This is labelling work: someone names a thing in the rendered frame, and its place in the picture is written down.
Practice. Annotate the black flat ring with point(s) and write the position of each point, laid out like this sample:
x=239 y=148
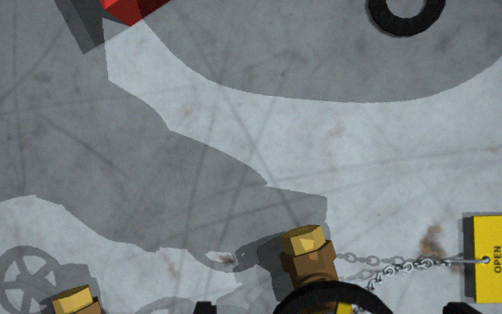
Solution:
x=405 y=26

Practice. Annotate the dark red rectangular block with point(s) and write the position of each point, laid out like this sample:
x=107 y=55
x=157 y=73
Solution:
x=131 y=11

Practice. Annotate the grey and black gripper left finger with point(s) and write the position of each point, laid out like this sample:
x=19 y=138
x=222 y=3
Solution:
x=205 y=307

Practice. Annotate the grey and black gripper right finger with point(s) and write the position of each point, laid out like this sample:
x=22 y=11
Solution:
x=459 y=308

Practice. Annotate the yellow tag on silver chain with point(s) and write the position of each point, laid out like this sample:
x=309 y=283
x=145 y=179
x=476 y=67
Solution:
x=486 y=237

